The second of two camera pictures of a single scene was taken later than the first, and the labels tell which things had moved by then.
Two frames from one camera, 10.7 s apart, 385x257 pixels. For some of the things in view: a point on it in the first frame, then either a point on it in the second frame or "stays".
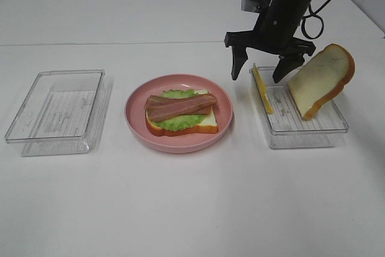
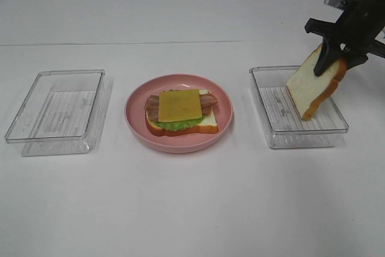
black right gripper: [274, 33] -> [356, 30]
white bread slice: [209, 126] stays
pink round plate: [135, 114] stays
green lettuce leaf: [180, 122] stays
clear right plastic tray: [284, 125] stays
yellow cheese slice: [263, 88] -> [179, 105]
